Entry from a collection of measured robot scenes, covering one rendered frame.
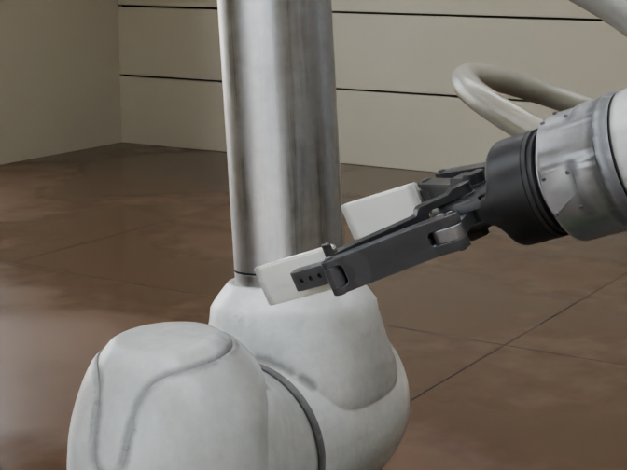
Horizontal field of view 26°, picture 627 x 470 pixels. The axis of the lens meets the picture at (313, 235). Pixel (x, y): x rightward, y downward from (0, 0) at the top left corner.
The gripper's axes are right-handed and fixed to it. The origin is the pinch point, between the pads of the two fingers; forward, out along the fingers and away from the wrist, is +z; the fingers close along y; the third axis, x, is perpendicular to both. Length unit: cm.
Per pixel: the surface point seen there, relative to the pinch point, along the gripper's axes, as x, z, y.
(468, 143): 105, 333, -673
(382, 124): 77, 388, -677
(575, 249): 142, 211, -498
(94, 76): -24, 586, -666
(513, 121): 1.7, 0.6, -40.8
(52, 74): -36, 584, -625
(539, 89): 4, 11, -74
